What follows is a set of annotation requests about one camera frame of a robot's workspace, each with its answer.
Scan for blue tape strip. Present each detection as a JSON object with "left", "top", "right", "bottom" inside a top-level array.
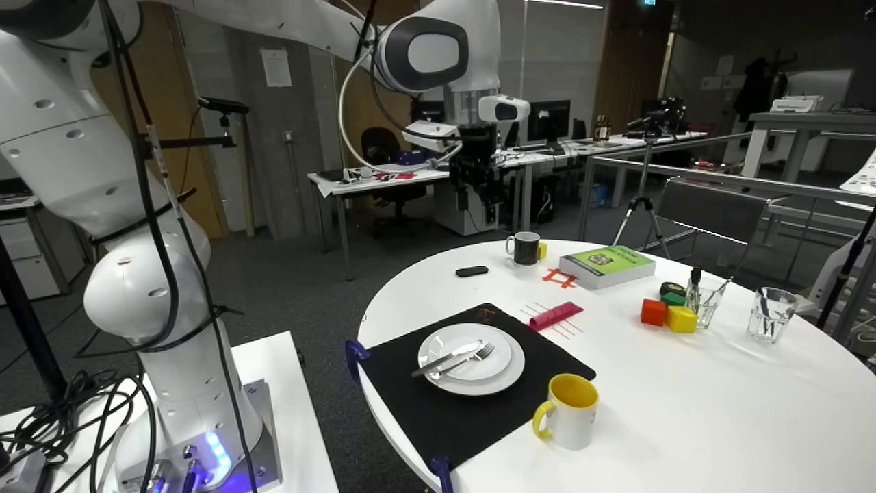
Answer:
[
  {"left": 342, "top": 338, "right": 371, "bottom": 384},
  {"left": 431, "top": 456, "right": 457, "bottom": 493}
]

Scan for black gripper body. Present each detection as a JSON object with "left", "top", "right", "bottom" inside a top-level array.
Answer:
[{"left": 447, "top": 120, "right": 505, "bottom": 187}]

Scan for orange plastic clip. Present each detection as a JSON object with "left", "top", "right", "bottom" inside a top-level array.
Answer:
[{"left": 540, "top": 265, "right": 581, "bottom": 294}]

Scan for white paper sign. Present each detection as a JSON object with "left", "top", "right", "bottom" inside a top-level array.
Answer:
[{"left": 258, "top": 47, "right": 295, "bottom": 90}]

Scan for black placemat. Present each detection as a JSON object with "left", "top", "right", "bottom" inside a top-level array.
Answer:
[{"left": 347, "top": 301, "right": 599, "bottom": 473}]

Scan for silver table knife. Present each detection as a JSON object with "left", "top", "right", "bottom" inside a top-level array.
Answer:
[{"left": 409, "top": 343, "right": 487, "bottom": 378}]

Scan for long white desk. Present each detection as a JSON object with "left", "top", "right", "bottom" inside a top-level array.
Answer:
[{"left": 308, "top": 132, "right": 709, "bottom": 269}]

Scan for black slanted pole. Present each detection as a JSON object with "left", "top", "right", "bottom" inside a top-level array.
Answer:
[{"left": 814, "top": 204, "right": 876, "bottom": 331}]

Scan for black mug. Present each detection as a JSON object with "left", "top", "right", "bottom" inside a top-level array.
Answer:
[{"left": 505, "top": 227, "right": 544, "bottom": 269}]

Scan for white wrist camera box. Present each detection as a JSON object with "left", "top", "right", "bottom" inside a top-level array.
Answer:
[{"left": 477, "top": 93, "right": 534, "bottom": 130}]

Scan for camera tripod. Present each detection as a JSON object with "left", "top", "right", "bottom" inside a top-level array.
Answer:
[{"left": 607, "top": 93, "right": 692, "bottom": 254}]

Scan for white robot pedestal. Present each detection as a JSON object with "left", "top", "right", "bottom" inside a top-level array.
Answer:
[{"left": 0, "top": 328, "right": 342, "bottom": 493}]

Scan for black office chair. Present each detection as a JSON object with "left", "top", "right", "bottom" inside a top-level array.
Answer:
[{"left": 356, "top": 124, "right": 409, "bottom": 216}]

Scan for black computer monitor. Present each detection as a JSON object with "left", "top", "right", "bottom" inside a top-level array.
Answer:
[{"left": 527, "top": 97, "right": 575, "bottom": 146}]

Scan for red plastic comb strip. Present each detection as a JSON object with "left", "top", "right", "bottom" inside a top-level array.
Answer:
[{"left": 527, "top": 298, "right": 586, "bottom": 335}]

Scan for dark hanging coat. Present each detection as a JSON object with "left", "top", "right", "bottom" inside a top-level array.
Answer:
[{"left": 732, "top": 53, "right": 789, "bottom": 126}]

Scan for black cable bundle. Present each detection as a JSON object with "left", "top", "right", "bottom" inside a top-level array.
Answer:
[{"left": 0, "top": 367, "right": 158, "bottom": 493}]

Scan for grey metal frame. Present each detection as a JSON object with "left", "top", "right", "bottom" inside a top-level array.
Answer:
[{"left": 575, "top": 130, "right": 876, "bottom": 305}]

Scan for white round plate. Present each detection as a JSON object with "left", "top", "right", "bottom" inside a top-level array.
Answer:
[{"left": 417, "top": 321, "right": 528, "bottom": 399}]

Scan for clear glass cup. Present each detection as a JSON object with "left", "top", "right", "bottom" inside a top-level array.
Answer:
[
  {"left": 685, "top": 265, "right": 733, "bottom": 335},
  {"left": 746, "top": 284, "right": 802, "bottom": 349}
]

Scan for silver metal fork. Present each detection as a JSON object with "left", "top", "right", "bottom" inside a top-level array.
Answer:
[{"left": 425, "top": 343, "right": 498, "bottom": 380}]

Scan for white background table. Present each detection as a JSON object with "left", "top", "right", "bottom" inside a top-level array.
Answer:
[{"left": 739, "top": 106, "right": 876, "bottom": 183}]

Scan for white round table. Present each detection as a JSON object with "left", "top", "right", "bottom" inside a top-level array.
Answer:
[{"left": 356, "top": 238, "right": 876, "bottom": 493}]

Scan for white mug yellow inside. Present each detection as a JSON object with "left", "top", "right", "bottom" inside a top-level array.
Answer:
[{"left": 532, "top": 371, "right": 602, "bottom": 451}]

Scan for green white book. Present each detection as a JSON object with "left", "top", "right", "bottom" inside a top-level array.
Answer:
[{"left": 555, "top": 243, "right": 659, "bottom": 294}]

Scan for grey panel chair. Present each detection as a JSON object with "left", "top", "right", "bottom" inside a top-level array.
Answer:
[{"left": 653, "top": 175, "right": 772, "bottom": 254}]

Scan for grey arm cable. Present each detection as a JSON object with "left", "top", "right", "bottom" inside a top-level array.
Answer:
[{"left": 334, "top": 35, "right": 461, "bottom": 179}]

